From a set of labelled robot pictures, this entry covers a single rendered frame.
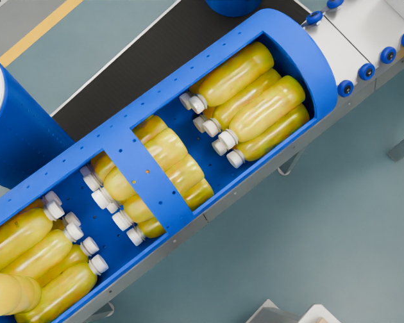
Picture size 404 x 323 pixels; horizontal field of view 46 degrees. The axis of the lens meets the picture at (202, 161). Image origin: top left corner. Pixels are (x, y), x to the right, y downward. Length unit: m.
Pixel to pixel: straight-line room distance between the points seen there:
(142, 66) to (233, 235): 0.85
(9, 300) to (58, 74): 1.69
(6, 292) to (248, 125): 0.56
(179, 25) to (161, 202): 1.45
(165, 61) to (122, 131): 1.27
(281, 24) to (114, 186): 0.47
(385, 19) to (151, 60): 1.12
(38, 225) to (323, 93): 0.65
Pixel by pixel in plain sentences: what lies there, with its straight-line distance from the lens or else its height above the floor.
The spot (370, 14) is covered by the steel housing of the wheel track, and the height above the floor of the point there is 0.93.
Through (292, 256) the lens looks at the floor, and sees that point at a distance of 2.13.
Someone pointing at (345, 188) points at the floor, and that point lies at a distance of 2.23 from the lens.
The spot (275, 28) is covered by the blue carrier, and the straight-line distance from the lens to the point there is 1.02.
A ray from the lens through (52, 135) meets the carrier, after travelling 1.58.
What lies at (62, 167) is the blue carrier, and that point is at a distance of 0.96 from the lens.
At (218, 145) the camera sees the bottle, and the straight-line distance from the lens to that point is 1.13.
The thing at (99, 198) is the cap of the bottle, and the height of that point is 1.18.
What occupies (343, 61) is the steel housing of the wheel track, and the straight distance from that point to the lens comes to 1.36.
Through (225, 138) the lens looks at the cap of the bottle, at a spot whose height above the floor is 1.13.
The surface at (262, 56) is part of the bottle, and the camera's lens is 1.08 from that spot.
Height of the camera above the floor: 2.10
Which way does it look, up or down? 75 degrees down
